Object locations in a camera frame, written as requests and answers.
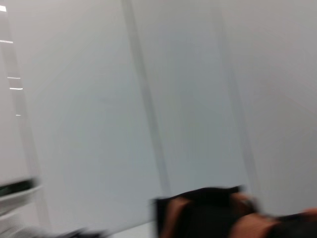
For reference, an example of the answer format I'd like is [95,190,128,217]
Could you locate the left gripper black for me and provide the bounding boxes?
[32,228,109,238]

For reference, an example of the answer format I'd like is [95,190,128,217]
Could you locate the black food bag orange straps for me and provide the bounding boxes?
[150,185,317,238]

